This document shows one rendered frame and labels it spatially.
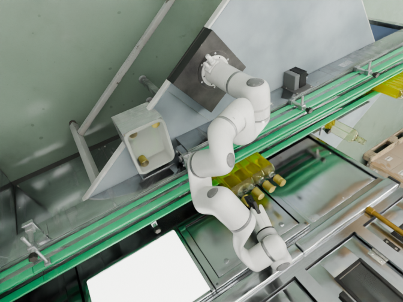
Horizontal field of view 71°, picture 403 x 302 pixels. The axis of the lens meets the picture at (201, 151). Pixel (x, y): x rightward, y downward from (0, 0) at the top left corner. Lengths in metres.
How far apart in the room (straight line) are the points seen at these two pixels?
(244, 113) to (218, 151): 0.18
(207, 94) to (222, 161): 0.52
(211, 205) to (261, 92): 0.40
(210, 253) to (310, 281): 0.38
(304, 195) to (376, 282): 0.43
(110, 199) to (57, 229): 0.23
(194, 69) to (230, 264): 0.77
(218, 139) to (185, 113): 0.53
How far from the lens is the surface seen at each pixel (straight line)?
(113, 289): 1.26
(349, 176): 1.55
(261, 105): 0.97
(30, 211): 1.81
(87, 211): 1.28
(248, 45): 1.35
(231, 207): 0.80
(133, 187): 1.28
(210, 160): 0.77
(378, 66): 1.85
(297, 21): 1.52
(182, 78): 1.13
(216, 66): 1.12
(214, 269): 1.18
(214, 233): 1.26
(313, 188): 1.46
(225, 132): 0.79
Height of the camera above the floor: 1.76
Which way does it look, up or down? 45 degrees down
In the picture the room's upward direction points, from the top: 135 degrees clockwise
